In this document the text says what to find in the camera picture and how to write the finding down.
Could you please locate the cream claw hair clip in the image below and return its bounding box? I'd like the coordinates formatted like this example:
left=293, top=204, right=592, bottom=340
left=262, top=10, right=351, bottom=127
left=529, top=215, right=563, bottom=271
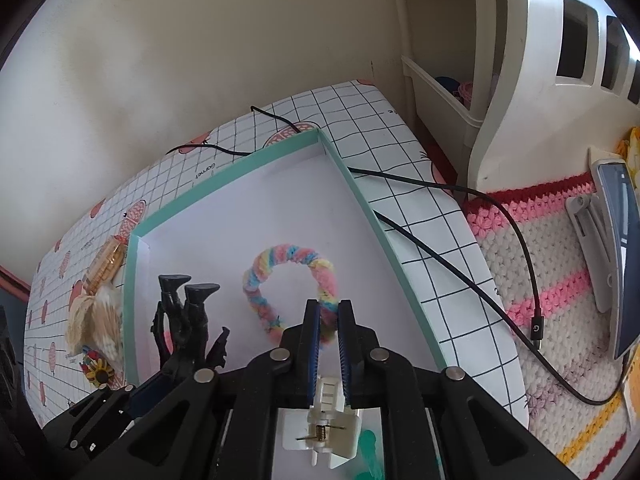
left=281, top=377, right=362, bottom=470

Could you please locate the cream lace scrunchie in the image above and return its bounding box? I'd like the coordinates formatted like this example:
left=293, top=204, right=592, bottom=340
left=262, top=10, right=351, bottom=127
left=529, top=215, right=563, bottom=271
left=65, top=285, right=126, bottom=376

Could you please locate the pastel braided hair tie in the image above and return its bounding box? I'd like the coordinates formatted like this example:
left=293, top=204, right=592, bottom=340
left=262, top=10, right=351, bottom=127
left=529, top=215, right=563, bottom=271
left=242, top=243, right=338, bottom=347

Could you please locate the teal cardboard box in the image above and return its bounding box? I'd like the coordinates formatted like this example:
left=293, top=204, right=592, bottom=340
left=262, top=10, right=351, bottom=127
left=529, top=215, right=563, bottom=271
left=121, top=127, right=448, bottom=480

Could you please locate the thin black cable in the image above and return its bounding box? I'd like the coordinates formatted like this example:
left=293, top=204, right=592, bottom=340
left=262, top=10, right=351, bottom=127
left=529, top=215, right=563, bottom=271
left=166, top=105, right=303, bottom=157

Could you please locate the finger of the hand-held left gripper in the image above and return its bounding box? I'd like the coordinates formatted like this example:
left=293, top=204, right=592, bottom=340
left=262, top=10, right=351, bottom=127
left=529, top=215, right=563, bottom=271
left=42, top=367, right=176, bottom=458

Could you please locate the pink white crochet mat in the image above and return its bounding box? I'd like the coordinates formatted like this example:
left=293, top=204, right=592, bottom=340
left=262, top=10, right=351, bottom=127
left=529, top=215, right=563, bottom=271
left=462, top=170, right=640, bottom=480

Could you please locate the yellow plush toy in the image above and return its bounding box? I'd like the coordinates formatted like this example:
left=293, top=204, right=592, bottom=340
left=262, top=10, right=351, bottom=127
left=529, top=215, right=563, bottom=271
left=617, top=127, right=640, bottom=181

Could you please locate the white shelf unit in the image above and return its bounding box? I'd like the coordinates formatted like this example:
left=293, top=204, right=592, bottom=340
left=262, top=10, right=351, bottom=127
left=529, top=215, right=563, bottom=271
left=400, top=0, right=640, bottom=196

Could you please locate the yellow rice cracker packet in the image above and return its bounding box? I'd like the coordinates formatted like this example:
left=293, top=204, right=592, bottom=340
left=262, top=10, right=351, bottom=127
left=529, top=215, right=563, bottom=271
left=82, top=237, right=128, bottom=295

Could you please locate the black cable with plug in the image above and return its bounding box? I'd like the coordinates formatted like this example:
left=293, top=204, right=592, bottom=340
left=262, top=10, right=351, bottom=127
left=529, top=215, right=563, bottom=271
left=347, top=166, right=547, bottom=353

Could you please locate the dark cabinet with pink edge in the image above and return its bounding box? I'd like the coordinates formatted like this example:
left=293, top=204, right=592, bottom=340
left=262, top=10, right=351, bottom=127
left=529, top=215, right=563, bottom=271
left=0, top=262, right=32, bottom=431

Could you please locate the white phone stand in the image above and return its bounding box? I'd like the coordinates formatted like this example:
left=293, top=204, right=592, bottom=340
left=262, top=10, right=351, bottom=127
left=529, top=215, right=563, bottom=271
left=565, top=160, right=626, bottom=313

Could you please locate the dark blue object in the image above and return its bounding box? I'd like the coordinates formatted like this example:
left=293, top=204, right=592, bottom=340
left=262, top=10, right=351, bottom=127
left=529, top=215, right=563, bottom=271
left=435, top=76, right=463, bottom=98

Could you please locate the black skeleton hand hair clip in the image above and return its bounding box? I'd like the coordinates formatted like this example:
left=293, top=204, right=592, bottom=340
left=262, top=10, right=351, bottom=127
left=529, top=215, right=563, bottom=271
left=150, top=273, right=231, bottom=373

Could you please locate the teal plastic hair clip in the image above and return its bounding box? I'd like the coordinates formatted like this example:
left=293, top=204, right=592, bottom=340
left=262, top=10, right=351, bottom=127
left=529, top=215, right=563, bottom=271
left=350, top=430, right=383, bottom=480

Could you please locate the yellow sunflower hair clip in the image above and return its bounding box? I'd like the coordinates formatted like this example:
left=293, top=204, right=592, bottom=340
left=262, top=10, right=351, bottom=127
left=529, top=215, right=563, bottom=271
left=90, top=357, right=115, bottom=388

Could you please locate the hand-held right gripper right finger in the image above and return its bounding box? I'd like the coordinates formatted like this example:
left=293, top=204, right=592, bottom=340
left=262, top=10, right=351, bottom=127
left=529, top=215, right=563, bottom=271
left=337, top=299, right=581, bottom=480

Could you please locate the white storage bin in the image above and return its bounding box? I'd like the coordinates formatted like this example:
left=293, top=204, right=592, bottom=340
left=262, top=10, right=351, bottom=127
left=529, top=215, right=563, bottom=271
left=400, top=55, right=485, bottom=147

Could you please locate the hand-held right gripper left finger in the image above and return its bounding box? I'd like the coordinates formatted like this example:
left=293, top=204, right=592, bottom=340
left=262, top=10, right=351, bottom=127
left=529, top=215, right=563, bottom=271
left=102, top=299, right=323, bottom=480

